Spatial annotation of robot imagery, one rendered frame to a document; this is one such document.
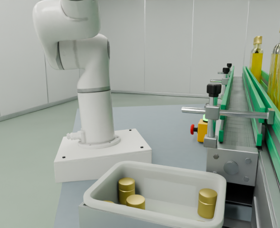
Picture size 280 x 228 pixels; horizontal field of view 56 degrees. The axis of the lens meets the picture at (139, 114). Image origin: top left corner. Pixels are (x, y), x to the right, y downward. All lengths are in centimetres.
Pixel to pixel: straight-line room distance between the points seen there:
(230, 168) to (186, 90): 612
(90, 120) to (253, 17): 597
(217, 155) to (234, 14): 606
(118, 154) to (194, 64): 594
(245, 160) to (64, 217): 37
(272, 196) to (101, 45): 53
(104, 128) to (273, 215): 50
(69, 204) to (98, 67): 35
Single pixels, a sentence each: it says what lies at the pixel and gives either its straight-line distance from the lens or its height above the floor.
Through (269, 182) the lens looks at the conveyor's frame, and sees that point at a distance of 45.
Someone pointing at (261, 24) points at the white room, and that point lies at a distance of 652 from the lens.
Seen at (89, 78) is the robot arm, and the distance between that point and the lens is 72.
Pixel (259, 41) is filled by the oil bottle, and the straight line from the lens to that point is 173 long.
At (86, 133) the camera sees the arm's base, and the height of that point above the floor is 85.
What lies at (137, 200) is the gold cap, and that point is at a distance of 49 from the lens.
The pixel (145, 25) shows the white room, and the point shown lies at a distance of 687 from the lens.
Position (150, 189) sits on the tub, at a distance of 57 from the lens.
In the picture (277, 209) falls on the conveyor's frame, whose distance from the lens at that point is 39.
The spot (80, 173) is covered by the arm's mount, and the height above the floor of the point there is 77.
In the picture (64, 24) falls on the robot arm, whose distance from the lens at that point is 66.
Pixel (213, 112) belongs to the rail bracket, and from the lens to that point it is 52.
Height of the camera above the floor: 107
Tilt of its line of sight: 13 degrees down
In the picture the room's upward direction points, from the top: straight up
